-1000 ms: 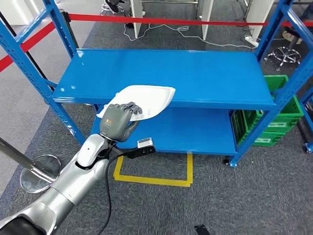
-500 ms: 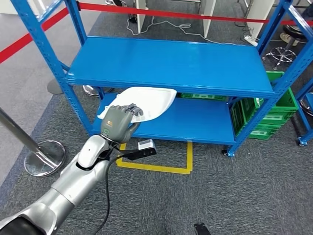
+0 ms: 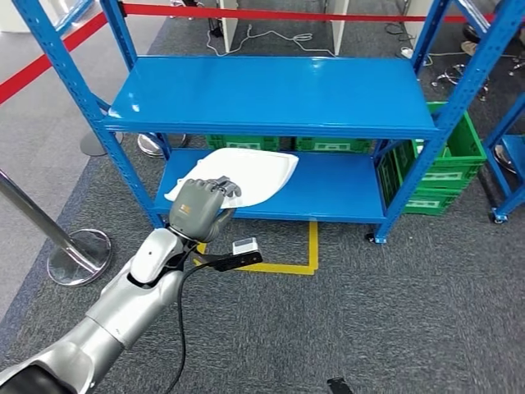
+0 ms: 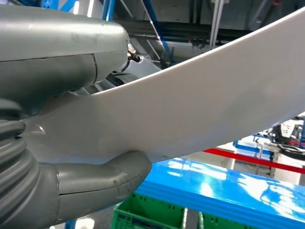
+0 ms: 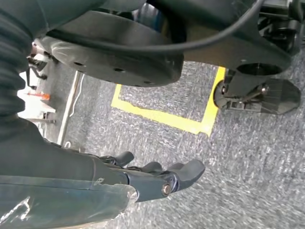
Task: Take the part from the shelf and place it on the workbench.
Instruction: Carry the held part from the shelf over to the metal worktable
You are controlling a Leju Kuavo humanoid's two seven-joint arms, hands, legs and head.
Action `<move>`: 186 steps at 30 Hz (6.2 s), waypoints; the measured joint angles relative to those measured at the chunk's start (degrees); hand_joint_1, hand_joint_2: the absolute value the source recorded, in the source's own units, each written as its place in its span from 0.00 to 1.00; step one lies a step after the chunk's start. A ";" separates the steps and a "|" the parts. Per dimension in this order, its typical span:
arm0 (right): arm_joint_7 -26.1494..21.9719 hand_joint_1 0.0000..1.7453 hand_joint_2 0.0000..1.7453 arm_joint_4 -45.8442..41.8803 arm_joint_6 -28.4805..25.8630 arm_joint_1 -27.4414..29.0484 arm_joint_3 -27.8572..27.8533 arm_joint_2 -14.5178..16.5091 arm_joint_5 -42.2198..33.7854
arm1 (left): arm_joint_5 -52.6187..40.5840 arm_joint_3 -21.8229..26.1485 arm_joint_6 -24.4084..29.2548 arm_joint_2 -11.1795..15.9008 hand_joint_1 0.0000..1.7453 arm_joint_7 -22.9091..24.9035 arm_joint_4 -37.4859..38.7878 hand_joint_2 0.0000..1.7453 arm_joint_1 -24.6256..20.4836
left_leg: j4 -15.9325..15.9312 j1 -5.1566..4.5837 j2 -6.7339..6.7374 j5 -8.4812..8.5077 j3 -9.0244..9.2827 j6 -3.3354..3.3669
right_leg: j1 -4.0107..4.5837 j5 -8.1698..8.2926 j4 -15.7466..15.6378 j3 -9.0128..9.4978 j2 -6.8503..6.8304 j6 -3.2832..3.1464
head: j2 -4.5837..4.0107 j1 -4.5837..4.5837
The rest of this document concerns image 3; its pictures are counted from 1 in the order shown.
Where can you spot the white table leg panel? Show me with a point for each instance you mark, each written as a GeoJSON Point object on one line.
{"type": "Point", "coordinates": [228, 24]}
{"type": "Point", "coordinates": [338, 27]}
{"type": "Point", "coordinates": [416, 21]}

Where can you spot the large blue metal shelf rack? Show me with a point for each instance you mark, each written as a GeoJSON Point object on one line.
{"type": "Point", "coordinates": [266, 92]}

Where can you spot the chrome stool star base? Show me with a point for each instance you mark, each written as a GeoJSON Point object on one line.
{"type": "Point", "coordinates": [455, 76]}

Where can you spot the black right camera mount bracket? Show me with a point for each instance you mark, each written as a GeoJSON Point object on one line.
{"type": "Point", "coordinates": [339, 386]}

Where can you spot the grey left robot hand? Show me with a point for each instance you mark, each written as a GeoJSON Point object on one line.
{"type": "Point", "coordinates": [197, 209]}

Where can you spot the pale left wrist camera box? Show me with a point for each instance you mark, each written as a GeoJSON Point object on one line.
{"type": "Point", "coordinates": [244, 246]}

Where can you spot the yellow floor tape square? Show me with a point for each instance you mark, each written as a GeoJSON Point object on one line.
{"type": "Point", "coordinates": [287, 268]}

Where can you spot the chrome stanchion with round base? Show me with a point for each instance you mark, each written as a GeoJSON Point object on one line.
{"type": "Point", "coordinates": [80, 261]}

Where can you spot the black stool seat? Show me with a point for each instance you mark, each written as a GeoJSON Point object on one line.
{"type": "Point", "coordinates": [475, 32]}

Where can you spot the green plastic crate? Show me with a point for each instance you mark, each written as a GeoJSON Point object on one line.
{"type": "Point", "coordinates": [463, 152]}
{"type": "Point", "coordinates": [242, 143]}
{"type": "Point", "coordinates": [332, 145]}
{"type": "Point", "coordinates": [431, 205]}

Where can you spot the small black tripod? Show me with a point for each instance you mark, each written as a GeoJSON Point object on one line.
{"type": "Point", "coordinates": [214, 27]}

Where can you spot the black pole stanchion grey base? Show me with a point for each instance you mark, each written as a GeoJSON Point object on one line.
{"type": "Point", "coordinates": [92, 146]}

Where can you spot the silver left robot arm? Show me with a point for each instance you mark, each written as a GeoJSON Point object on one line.
{"type": "Point", "coordinates": [123, 310]}

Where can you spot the white curved plastic part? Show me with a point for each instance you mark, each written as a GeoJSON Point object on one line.
{"type": "Point", "coordinates": [262, 171]}

